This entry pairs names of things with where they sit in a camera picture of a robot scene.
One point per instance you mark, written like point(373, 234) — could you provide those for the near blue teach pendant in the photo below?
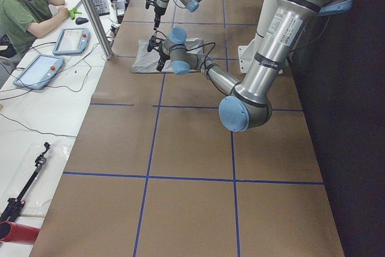
point(39, 72)

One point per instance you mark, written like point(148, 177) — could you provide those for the black computer mouse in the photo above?
point(81, 20)

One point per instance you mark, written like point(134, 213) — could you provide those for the red cylinder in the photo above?
point(18, 233)

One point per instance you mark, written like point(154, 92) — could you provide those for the white camera stand post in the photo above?
point(246, 53)

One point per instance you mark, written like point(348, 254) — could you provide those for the green plastic tool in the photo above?
point(73, 12)

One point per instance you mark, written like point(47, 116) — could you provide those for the black keyboard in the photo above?
point(102, 7)

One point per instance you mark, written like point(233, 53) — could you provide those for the blue teach pendant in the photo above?
point(72, 41)
point(39, 72)

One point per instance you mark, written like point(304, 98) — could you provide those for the black tripod stick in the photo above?
point(15, 204)

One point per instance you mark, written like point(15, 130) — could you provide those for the far blue teach pendant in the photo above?
point(72, 41)

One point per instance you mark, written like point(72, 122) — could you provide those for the aluminium frame profile post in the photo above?
point(98, 28)

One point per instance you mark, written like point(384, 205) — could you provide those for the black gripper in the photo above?
point(157, 14)
point(163, 56)

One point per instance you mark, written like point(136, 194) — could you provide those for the striped polo shirt white collar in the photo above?
point(146, 62)

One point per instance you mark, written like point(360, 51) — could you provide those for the person in green shirt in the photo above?
point(24, 21)

